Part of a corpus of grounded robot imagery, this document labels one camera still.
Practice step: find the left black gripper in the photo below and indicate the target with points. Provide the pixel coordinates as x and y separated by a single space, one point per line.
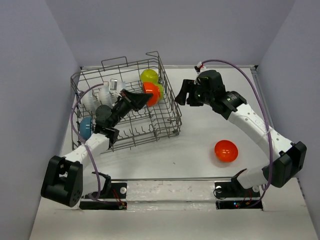
134 101

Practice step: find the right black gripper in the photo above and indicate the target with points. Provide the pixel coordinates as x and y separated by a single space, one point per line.
188 86

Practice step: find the grey wire dish rack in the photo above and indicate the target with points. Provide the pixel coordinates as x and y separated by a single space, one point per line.
150 124

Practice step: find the orange bowl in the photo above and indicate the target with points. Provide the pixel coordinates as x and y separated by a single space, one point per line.
226 151
153 89

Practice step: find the white square dish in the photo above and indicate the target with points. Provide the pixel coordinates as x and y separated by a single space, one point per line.
160 91

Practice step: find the lime green bowl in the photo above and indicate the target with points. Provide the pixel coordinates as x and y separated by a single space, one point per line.
149 75

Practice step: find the blue bowl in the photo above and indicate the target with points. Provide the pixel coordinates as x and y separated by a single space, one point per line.
86 128

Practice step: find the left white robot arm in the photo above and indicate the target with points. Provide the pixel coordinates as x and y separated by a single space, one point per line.
63 180

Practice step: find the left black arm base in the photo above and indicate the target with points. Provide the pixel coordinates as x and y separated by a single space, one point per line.
112 194

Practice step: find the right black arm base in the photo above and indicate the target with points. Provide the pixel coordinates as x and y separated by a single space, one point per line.
230 195

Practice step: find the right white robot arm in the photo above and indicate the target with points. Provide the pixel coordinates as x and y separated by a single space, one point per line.
287 156

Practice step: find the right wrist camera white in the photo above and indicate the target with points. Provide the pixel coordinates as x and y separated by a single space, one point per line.
200 67

